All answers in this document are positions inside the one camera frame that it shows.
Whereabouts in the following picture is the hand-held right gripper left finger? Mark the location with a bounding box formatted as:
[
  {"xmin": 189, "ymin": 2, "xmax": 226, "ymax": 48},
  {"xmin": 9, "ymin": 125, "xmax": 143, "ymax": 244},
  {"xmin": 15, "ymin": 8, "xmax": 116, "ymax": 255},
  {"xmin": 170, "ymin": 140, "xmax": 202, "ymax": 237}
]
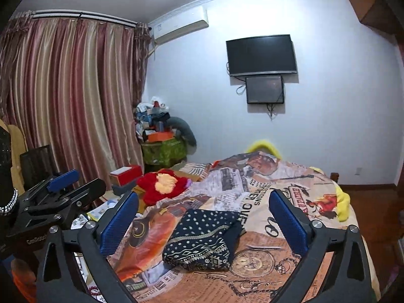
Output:
[{"xmin": 35, "ymin": 190, "xmax": 140, "ymax": 303}]

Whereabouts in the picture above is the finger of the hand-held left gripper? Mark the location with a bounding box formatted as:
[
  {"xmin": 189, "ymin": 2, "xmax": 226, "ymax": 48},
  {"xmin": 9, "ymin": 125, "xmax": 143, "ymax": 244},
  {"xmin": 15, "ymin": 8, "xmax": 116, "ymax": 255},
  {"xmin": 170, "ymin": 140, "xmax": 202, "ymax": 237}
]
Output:
[
  {"xmin": 27, "ymin": 178, "xmax": 107, "ymax": 218},
  {"xmin": 23, "ymin": 170, "xmax": 79, "ymax": 203}
]

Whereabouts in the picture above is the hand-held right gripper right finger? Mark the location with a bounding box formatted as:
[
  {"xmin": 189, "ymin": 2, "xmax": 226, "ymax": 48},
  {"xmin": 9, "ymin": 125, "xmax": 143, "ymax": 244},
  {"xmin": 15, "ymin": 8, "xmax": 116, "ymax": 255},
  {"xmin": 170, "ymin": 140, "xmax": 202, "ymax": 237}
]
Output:
[{"xmin": 268, "ymin": 189, "xmax": 371, "ymax": 303}]

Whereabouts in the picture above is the navy patterned zip hoodie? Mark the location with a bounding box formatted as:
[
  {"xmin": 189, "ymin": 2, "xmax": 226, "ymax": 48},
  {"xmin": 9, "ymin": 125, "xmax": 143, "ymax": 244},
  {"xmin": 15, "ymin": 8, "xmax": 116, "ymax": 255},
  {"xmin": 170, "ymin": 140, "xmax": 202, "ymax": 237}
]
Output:
[{"xmin": 162, "ymin": 208, "xmax": 245, "ymax": 272}]

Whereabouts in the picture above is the person's left forearm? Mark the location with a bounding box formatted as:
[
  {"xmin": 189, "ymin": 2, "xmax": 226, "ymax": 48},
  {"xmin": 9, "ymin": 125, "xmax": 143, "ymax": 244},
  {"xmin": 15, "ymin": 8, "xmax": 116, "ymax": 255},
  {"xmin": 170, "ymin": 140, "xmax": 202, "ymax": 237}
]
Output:
[{"xmin": 0, "ymin": 126, "xmax": 19, "ymax": 217}]

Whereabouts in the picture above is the pile of papers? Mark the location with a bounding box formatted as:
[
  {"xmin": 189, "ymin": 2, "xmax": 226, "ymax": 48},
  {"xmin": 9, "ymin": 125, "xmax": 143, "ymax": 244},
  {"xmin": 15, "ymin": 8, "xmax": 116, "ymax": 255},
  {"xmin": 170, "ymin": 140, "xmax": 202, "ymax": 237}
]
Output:
[{"xmin": 71, "ymin": 196, "xmax": 123, "ymax": 231}]

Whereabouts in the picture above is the black mesh chair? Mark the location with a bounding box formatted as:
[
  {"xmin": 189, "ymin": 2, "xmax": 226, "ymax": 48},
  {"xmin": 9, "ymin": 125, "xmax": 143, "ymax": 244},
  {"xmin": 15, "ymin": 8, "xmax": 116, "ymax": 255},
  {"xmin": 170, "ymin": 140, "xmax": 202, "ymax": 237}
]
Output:
[{"xmin": 19, "ymin": 145, "xmax": 56, "ymax": 191}]

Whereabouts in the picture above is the red and white box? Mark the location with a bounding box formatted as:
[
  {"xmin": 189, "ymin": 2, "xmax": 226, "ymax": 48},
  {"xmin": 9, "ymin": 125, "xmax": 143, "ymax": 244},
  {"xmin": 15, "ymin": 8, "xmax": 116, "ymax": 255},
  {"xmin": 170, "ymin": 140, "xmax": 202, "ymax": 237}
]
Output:
[{"xmin": 109, "ymin": 165, "xmax": 141, "ymax": 186}]

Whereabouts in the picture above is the red plush toy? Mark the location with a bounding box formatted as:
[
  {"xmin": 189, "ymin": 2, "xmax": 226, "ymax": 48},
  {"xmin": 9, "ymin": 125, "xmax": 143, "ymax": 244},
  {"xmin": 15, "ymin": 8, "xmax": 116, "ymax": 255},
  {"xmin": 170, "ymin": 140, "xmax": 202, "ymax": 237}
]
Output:
[{"xmin": 136, "ymin": 169, "xmax": 190, "ymax": 205}]

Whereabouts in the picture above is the orange cloth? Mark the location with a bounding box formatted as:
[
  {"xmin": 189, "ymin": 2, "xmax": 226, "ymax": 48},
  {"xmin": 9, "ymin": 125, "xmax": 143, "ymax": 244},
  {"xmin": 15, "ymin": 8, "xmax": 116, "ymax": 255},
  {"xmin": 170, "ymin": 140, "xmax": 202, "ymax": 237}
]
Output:
[{"xmin": 11, "ymin": 259, "xmax": 37, "ymax": 303}]

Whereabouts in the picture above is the light wooden board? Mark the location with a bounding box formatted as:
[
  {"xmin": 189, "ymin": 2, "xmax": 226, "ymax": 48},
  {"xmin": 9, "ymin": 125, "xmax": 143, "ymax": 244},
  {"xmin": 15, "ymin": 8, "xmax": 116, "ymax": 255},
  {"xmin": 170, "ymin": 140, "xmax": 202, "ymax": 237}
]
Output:
[{"xmin": 7, "ymin": 124, "xmax": 28, "ymax": 177}]

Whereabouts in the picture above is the yellow fleece blanket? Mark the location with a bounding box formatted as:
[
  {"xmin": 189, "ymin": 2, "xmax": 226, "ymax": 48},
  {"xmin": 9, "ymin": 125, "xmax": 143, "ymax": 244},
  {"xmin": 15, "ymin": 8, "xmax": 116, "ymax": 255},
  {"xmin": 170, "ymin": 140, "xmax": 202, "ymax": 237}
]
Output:
[{"xmin": 246, "ymin": 139, "xmax": 351, "ymax": 222}]

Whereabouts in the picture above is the printed blanket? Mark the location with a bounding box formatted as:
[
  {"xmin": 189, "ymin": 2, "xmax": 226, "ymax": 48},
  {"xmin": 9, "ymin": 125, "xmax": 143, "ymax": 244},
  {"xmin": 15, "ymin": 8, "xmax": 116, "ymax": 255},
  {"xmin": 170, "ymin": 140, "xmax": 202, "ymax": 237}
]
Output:
[{"xmin": 107, "ymin": 151, "xmax": 376, "ymax": 303}]

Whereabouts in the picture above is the striped pink brown curtain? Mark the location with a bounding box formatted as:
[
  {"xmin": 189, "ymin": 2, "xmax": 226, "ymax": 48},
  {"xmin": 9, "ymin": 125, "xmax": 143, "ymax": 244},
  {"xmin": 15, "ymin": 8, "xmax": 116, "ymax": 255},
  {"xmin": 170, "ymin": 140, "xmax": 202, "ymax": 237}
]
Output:
[{"xmin": 0, "ymin": 16, "xmax": 152, "ymax": 196}]

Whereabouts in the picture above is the orange box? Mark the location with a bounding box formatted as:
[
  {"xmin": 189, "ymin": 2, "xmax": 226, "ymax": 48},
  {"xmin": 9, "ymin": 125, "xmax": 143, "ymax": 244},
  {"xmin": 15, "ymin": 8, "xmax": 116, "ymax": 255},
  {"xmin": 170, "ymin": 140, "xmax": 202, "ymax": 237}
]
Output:
[{"xmin": 148, "ymin": 132, "xmax": 175, "ymax": 142}]

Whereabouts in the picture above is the pile of household clutter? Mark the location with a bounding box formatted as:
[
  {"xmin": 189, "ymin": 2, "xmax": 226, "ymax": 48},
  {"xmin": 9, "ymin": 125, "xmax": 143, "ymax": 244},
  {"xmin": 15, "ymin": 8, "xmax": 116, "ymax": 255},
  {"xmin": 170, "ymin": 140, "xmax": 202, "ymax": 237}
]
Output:
[{"xmin": 134, "ymin": 96, "xmax": 172, "ymax": 142}]

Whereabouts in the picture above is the small black monitor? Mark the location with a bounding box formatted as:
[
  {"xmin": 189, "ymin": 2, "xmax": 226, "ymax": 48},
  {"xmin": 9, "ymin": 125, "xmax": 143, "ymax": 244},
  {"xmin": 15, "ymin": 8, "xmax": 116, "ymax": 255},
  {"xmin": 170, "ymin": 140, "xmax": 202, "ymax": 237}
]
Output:
[{"xmin": 245, "ymin": 75, "xmax": 285, "ymax": 105}]

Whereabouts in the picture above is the large black television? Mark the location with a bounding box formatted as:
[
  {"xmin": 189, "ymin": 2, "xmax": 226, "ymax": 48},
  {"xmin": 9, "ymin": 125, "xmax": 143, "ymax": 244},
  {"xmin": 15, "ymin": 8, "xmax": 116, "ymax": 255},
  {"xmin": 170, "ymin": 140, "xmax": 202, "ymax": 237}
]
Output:
[{"xmin": 226, "ymin": 34, "xmax": 298, "ymax": 77}]

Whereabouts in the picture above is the white air conditioner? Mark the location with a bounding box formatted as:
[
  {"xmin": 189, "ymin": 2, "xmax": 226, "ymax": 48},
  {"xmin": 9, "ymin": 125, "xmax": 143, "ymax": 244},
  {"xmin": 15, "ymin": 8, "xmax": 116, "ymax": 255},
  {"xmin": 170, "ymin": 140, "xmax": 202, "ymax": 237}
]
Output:
[{"xmin": 148, "ymin": 6, "xmax": 209, "ymax": 45}]

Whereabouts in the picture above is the brown wooden wardrobe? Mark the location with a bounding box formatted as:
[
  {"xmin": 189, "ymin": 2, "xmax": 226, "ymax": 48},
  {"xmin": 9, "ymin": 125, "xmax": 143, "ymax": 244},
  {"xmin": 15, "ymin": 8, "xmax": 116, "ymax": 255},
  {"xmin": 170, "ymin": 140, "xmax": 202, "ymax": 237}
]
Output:
[{"xmin": 345, "ymin": 0, "xmax": 404, "ymax": 43}]

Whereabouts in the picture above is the curtain rail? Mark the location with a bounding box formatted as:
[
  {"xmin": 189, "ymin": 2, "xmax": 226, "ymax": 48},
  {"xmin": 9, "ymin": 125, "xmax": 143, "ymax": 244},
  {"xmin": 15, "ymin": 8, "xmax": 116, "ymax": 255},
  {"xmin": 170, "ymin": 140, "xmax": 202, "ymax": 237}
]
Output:
[{"xmin": 13, "ymin": 9, "xmax": 149, "ymax": 30}]

